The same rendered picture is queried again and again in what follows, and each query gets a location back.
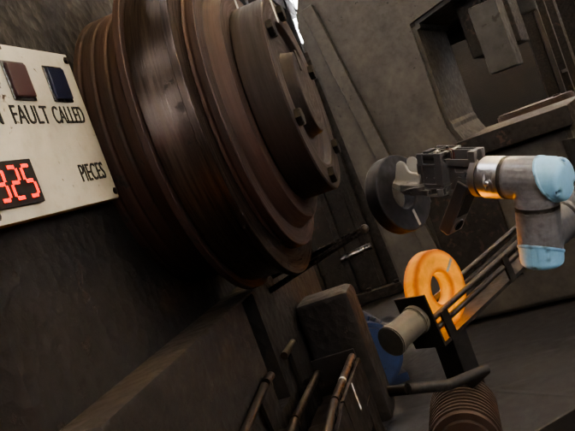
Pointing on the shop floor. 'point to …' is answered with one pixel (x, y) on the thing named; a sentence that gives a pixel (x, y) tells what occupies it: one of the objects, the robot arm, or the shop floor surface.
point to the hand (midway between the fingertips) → (394, 185)
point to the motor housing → (465, 410)
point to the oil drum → (536, 105)
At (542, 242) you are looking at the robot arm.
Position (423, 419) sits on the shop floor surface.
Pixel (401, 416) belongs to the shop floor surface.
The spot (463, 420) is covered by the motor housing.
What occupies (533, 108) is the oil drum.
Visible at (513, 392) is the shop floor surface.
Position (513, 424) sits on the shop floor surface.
